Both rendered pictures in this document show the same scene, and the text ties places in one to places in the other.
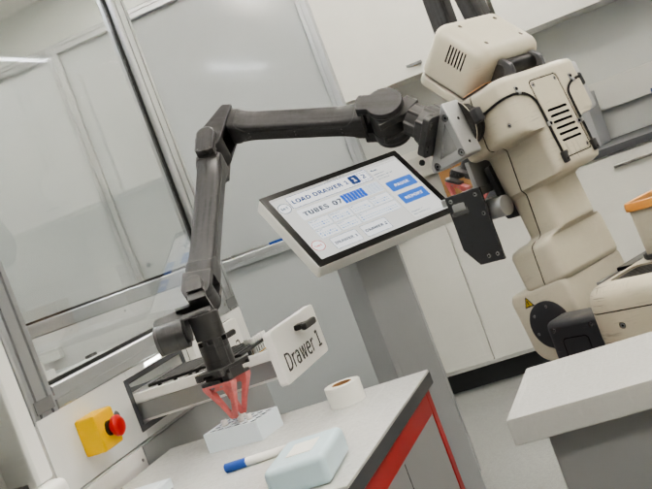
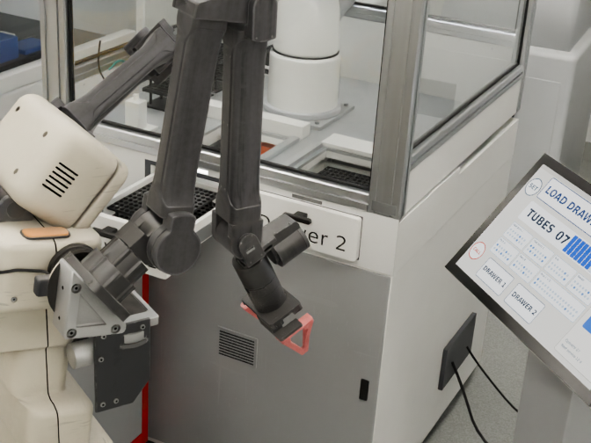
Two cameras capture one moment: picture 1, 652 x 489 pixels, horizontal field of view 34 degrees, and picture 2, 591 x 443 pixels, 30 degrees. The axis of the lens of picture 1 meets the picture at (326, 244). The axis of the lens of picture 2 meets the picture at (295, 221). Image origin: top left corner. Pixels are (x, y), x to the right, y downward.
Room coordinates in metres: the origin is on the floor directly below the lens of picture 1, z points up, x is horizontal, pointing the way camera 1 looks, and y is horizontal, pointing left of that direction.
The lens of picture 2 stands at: (2.91, -2.00, 1.98)
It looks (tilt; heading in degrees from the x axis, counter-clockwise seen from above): 25 degrees down; 98
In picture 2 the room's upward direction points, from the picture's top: 4 degrees clockwise
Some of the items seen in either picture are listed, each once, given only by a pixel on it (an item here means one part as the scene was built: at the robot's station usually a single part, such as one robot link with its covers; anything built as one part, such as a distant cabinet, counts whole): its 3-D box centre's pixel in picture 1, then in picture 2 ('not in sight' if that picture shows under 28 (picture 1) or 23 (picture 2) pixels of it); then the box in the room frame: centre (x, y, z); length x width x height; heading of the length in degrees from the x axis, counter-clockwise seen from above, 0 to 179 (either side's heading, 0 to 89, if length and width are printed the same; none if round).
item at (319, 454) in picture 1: (308, 461); not in sight; (1.55, 0.14, 0.78); 0.15 x 0.10 x 0.04; 167
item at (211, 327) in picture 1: (204, 326); not in sight; (1.99, 0.27, 0.99); 0.07 x 0.06 x 0.07; 86
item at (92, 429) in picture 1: (100, 431); not in sight; (1.98, 0.52, 0.88); 0.07 x 0.05 x 0.07; 162
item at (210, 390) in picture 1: (230, 392); not in sight; (1.98, 0.27, 0.86); 0.07 x 0.07 x 0.09; 63
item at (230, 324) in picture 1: (219, 351); (303, 224); (2.60, 0.34, 0.87); 0.29 x 0.02 x 0.11; 162
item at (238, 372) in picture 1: (231, 391); not in sight; (1.99, 0.26, 0.86); 0.07 x 0.07 x 0.09; 63
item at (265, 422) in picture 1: (244, 430); not in sight; (2.00, 0.27, 0.78); 0.12 x 0.08 x 0.04; 62
